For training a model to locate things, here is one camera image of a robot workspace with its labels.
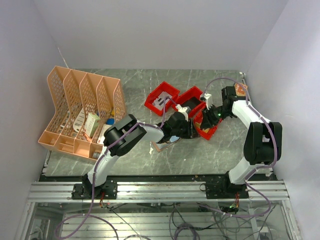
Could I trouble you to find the red bin pair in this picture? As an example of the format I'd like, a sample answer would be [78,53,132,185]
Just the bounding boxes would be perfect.
[193,110,222,141]
[175,86,206,118]

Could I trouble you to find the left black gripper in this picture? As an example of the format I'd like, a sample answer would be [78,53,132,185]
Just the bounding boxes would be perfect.
[171,118,200,139]

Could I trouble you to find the yellow blue toy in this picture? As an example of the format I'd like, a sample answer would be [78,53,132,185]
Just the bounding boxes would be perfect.
[105,109,115,126]

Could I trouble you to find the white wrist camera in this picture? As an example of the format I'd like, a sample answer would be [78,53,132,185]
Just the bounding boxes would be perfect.
[200,93,215,110]
[175,104,191,119]

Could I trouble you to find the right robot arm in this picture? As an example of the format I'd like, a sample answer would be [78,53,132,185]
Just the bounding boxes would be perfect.
[200,86,283,198]

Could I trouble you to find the aluminium rail frame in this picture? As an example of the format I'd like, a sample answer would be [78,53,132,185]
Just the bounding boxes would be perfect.
[27,180,290,203]

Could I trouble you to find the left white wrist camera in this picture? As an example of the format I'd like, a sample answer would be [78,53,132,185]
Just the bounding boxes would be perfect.
[175,104,191,119]

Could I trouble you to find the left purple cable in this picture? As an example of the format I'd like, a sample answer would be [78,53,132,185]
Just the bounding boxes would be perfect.
[54,96,180,240]

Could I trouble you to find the green white carton box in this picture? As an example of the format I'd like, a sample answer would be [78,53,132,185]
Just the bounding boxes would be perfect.
[84,112,101,138]

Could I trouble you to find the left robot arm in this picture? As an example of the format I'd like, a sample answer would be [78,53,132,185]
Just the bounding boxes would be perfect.
[82,111,199,199]

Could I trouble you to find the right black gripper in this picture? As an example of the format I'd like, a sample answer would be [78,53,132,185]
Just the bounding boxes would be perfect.
[200,103,234,129]

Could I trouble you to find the loose floor cables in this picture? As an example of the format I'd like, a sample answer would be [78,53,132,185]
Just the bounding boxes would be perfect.
[99,199,276,240]

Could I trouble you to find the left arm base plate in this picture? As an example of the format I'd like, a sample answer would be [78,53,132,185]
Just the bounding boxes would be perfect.
[71,180,118,200]

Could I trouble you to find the white ruler card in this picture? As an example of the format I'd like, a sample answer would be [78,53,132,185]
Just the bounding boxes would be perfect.
[72,108,85,133]

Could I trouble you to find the red bin front pair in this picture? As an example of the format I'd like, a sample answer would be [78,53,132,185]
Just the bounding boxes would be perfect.
[175,86,206,118]

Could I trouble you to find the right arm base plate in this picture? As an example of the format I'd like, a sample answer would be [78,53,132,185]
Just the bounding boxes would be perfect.
[199,181,249,200]

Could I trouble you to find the red bin with cards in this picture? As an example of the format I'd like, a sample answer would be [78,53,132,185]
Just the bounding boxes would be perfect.
[144,81,180,117]

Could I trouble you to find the brown leather card holder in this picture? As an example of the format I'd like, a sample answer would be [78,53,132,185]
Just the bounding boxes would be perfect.
[152,136,180,152]

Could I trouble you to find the orange spiral notepad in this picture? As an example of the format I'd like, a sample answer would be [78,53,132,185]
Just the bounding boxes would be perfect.
[234,83,248,97]

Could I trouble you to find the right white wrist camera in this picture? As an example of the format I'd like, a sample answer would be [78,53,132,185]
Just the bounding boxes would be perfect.
[200,93,215,110]

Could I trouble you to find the peach file organizer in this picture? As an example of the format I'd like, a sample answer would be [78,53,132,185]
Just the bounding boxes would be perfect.
[38,66,127,161]

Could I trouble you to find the white credit card stack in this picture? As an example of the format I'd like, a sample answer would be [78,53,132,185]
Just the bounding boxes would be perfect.
[152,91,172,110]

